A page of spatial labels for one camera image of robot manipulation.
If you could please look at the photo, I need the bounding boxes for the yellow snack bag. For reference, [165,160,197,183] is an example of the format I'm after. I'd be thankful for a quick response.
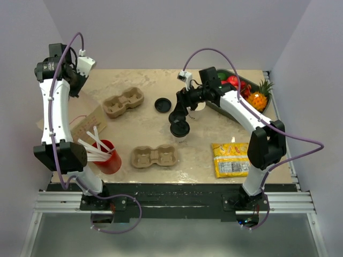
[212,142,251,178]

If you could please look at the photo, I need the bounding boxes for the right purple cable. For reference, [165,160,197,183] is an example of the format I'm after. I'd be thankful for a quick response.
[183,48,325,231]

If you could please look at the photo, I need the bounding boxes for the toy pineapple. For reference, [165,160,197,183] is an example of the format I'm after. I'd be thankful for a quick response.
[246,80,274,113]

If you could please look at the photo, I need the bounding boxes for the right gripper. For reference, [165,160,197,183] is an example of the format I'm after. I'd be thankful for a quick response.
[173,83,209,117]

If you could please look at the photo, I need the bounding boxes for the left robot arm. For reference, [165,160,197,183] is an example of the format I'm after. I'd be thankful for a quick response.
[33,43,111,210]

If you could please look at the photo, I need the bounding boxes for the white wrapped straws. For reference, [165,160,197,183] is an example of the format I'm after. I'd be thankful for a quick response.
[77,126,115,162]

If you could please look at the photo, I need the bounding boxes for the grey fruit tray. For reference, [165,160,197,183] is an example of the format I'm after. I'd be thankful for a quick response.
[206,69,271,122]

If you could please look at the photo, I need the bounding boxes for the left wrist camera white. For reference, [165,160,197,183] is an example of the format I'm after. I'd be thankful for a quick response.
[76,49,96,78]

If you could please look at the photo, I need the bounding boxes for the brown paper bag pink handles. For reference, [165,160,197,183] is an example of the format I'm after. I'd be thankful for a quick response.
[51,92,107,144]

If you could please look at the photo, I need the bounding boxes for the cardboard cup carrier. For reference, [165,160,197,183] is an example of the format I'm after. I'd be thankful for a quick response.
[131,144,178,169]
[102,87,144,119]

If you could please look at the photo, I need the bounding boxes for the red cherries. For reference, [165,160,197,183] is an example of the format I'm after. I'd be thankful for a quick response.
[240,81,252,99]

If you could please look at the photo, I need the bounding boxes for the red straw holder cup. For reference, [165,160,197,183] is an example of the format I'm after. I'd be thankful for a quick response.
[93,139,122,175]

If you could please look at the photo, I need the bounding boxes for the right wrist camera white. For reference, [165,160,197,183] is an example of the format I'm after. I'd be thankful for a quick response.
[177,70,192,91]

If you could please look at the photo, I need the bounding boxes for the white paper cup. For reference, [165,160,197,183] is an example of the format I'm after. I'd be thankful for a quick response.
[170,120,190,143]
[187,102,206,120]

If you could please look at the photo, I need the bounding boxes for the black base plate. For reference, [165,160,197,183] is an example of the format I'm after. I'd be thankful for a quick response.
[39,184,297,223]

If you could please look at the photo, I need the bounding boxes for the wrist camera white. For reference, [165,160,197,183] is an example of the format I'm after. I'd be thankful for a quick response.
[177,70,192,91]
[76,49,96,78]

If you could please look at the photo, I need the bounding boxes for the black coffee lid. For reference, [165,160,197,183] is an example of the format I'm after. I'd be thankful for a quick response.
[154,97,172,113]
[168,112,177,124]

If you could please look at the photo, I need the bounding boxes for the green lime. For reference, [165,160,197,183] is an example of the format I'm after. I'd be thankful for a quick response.
[217,72,227,81]

